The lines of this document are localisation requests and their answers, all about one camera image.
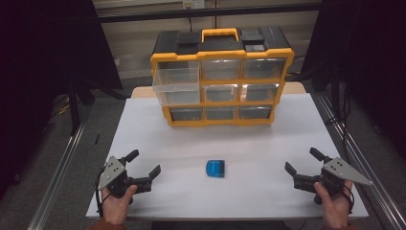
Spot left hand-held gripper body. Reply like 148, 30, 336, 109
97, 155, 153, 205

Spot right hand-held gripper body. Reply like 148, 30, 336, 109
292, 157, 373, 206

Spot person's left hand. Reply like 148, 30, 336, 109
101, 184, 139, 225

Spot person's right hand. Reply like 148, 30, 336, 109
313, 179, 354, 228

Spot small blue plastic clip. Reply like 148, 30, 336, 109
205, 159, 226, 178

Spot black metal stand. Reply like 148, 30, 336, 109
47, 61, 128, 137

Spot pulled-out clear plastic drawer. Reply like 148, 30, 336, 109
151, 60, 202, 107

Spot person's dark clothing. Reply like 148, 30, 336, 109
150, 219, 287, 230

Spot black curtain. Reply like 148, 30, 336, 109
0, 0, 124, 200
301, 0, 406, 161

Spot set of closed clear drawers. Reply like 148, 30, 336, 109
169, 57, 286, 122

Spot yellow black organizer cabinet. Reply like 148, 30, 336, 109
149, 27, 296, 128

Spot black horizontal bar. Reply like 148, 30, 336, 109
96, 2, 323, 24

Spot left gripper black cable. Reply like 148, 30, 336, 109
94, 167, 111, 219

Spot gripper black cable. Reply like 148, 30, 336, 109
94, 167, 111, 219
343, 184, 356, 215

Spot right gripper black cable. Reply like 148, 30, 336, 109
343, 184, 356, 215

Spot aluminium rail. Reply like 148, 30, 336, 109
27, 121, 89, 230
313, 91, 406, 230

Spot black floor cables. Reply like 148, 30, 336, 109
325, 90, 352, 162

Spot yellow floor cable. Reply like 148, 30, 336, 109
56, 95, 74, 117

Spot white wall outlet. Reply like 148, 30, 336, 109
182, 0, 206, 10

